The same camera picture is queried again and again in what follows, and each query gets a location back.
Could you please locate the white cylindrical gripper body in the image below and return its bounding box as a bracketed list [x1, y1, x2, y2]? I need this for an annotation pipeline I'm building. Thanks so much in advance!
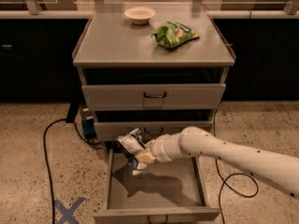
[150, 133, 182, 162]

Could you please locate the blue chip bag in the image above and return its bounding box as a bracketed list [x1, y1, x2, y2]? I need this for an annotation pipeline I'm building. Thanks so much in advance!
[116, 128, 147, 171]

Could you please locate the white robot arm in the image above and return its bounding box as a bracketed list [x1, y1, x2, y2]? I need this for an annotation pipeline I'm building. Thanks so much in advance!
[130, 127, 299, 199]

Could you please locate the bottom grey drawer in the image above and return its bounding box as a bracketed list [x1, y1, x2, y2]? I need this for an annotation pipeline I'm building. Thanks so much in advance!
[94, 151, 220, 224]

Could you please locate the grey drawer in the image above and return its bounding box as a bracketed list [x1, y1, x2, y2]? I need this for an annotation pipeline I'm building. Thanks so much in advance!
[94, 151, 220, 224]
[94, 120, 212, 141]
[82, 83, 226, 111]

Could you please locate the middle grey drawer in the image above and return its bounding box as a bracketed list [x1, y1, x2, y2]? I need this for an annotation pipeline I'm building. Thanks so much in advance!
[94, 120, 212, 141]

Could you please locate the top grey drawer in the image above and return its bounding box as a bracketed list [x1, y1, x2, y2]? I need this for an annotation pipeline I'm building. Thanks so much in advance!
[82, 83, 226, 111]

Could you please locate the grey drawer cabinet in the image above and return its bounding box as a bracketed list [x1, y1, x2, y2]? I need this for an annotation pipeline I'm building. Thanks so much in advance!
[73, 3, 235, 150]

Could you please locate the green chip bag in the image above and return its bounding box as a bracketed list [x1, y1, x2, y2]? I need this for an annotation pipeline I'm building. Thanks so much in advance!
[151, 21, 200, 49]

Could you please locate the dark base counter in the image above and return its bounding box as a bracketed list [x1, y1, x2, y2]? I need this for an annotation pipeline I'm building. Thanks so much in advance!
[0, 16, 299, 102]

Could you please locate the blue power box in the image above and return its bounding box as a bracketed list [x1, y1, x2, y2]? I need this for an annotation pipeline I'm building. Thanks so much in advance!
[80, 105, 96, 140]

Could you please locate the blue tape cross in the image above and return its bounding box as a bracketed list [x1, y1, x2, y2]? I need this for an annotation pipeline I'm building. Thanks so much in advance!
[54, 197, 85, 224]

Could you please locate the white paper bowl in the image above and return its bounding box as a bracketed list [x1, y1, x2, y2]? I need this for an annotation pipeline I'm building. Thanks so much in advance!
[124, 7, 156, 25]

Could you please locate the black cable on right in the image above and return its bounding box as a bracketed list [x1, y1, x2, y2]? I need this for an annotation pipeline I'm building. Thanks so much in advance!
[212, 105, 260, 224]

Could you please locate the black cable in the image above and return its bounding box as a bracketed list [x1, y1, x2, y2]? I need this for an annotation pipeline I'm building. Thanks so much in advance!
[212, 105, 260, 224]
[42, 118, 104, 224]

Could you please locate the black cable on left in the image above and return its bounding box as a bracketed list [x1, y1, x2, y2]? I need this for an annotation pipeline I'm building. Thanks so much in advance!
[42, 118, 104, 224]

